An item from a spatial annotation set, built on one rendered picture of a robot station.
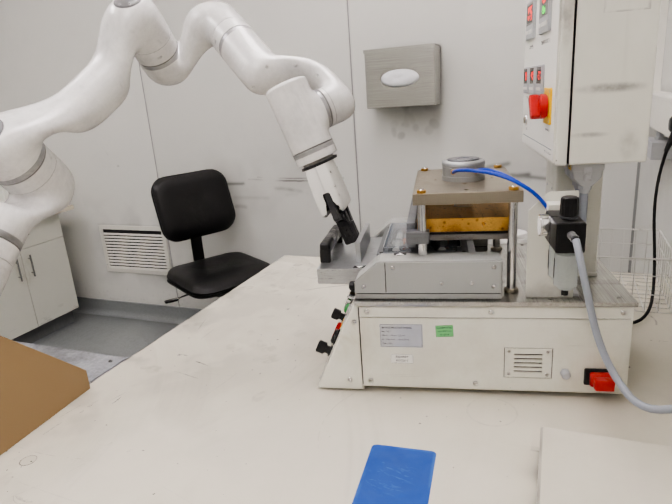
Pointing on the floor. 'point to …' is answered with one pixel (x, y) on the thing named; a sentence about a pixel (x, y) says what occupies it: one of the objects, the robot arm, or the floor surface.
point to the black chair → (162, 192)
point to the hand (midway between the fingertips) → (349, 232)
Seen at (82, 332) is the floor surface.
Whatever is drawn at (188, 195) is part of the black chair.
